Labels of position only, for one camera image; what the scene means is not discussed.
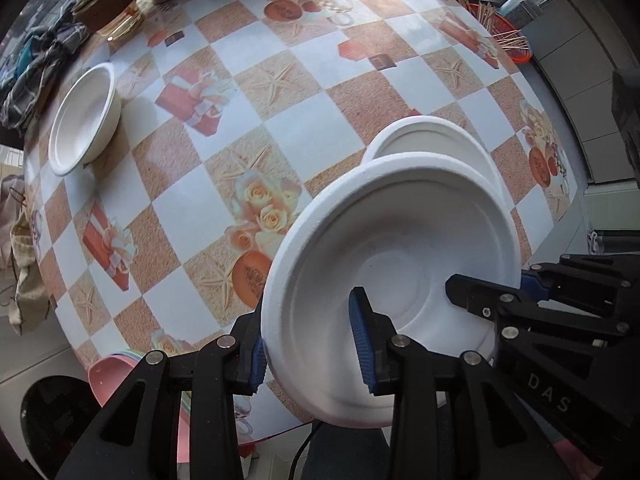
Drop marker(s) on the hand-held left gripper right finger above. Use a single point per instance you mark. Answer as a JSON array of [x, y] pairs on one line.
[[360, 335]]

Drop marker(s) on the beige cloth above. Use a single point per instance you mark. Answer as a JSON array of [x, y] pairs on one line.
[[27, 280]]

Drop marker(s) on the pink square plate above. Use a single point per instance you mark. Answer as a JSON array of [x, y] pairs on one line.
[[107, 377]]

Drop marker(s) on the grey plaid cloth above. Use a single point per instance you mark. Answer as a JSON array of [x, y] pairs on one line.
[[35, 70]]

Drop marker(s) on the orange plastic basket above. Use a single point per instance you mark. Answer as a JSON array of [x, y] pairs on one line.
[[520, 52]]

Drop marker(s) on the white washing machine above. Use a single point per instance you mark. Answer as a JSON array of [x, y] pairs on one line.
[[20, 385]]

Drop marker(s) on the checkered patterned tablecloth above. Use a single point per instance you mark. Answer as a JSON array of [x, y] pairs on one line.
[[310, 75]]

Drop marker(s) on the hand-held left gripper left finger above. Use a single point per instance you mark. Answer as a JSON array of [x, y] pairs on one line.
[[258, 366]]

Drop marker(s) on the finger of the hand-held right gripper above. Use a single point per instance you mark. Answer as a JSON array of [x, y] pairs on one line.
[[535, 285], [480, 300]]

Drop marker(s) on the person's maroon garment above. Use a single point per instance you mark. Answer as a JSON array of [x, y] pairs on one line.
[[570, 455]]

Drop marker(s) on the white paper bowl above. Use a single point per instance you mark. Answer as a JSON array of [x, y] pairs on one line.
[[430, 140], [400, 240], [80, 120]]

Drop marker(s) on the glass cup with brown sleeve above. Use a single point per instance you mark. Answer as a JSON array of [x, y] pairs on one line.
[[107, 10]]

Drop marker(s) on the pile of wooden sticks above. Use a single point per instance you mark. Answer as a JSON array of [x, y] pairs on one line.
[[500, 30]]

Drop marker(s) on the pink towel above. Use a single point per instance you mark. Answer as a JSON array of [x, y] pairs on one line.
[[6, 215]]

